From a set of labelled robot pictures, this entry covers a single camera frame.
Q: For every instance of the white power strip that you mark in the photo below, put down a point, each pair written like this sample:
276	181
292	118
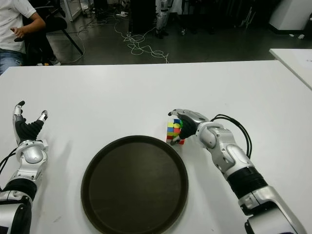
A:
122	14

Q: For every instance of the multicoloured Rubik's cube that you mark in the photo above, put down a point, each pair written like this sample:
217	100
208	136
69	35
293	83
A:
171	130

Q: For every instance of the black chair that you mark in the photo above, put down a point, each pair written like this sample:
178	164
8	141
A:
57	24

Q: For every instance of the small white floor object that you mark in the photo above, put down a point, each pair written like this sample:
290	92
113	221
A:
301	36

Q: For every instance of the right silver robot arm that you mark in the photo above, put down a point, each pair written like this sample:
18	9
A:
234	156

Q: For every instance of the white side table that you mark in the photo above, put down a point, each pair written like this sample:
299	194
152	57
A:
297	61

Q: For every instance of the silver humanoid robot legs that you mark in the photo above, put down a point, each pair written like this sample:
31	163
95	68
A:
162	19

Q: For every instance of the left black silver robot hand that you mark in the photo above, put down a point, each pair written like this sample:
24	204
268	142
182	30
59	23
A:
28	131

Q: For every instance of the white framed panel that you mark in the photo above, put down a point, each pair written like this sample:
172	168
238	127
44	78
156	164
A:
73	11

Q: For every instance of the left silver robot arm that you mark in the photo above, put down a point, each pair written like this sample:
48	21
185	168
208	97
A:
31	153

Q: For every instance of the dark round plate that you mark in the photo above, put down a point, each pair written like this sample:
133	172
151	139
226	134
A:
134	185

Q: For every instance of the seated person in white shirt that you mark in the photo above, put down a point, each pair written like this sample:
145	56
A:
9	22

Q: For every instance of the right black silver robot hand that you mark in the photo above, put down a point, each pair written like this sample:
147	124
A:
191	124

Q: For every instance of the black floor cabinet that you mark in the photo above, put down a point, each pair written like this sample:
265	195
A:
142	17

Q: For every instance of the white cabinet with black base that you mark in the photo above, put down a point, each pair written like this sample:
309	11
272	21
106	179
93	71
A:
290	14

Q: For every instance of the folded silver stand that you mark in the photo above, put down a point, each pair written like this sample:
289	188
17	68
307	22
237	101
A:
247	18

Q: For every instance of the white sneaker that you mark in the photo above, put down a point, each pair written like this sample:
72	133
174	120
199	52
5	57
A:
55	63

